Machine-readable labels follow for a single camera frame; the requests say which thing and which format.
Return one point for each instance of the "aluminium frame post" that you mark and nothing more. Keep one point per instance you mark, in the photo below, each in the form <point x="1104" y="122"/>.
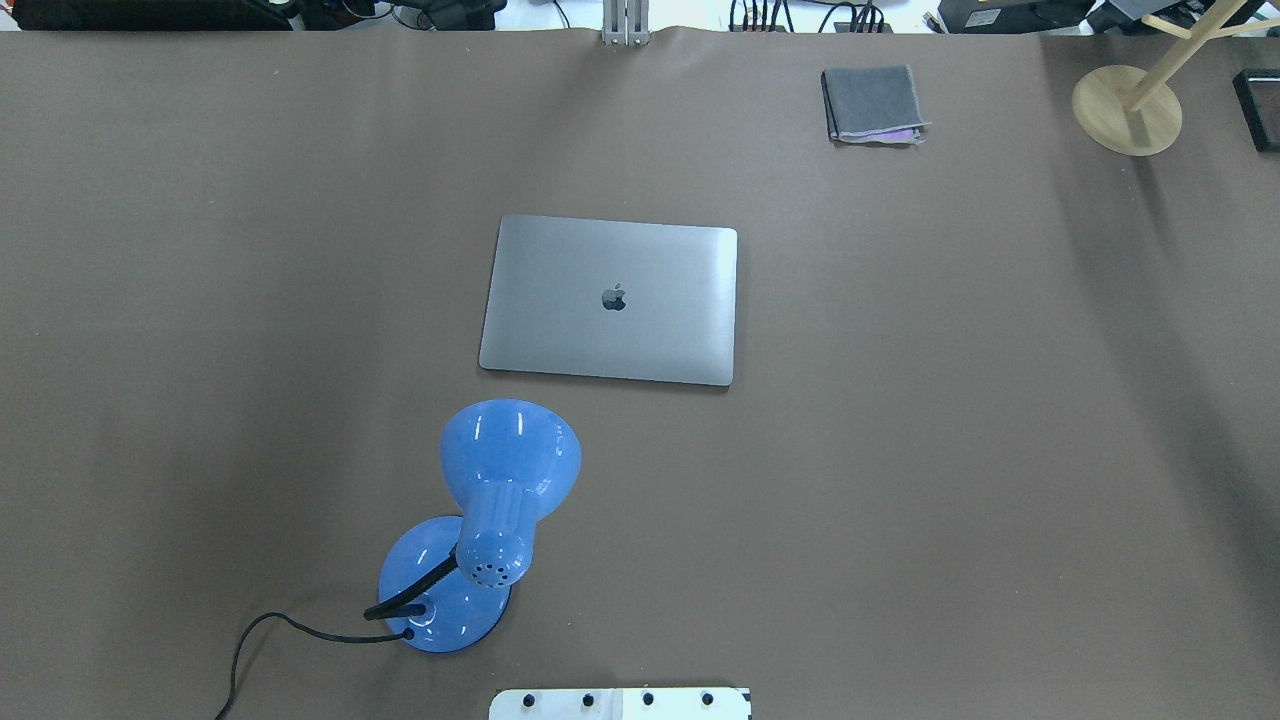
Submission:
<point x="625" y="23"/>

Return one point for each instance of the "wooden stand with round base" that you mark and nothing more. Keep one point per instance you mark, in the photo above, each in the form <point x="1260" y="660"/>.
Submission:
<point x="1133" y="111"/>

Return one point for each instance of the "grey folded cloth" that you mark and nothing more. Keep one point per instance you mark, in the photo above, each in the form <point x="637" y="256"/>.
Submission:
<point x="866" y="105"/>

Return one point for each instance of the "dark brown tray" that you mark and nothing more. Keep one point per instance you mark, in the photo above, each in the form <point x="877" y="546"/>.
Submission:
<point x="1257" y="91"/>

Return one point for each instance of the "blue desk lamp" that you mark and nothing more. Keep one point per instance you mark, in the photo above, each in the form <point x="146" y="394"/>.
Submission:
<point x="445" y="584"/>

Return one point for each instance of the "grey laptop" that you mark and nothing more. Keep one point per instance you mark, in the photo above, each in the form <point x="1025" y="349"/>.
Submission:
<point x="621" y="300"/>

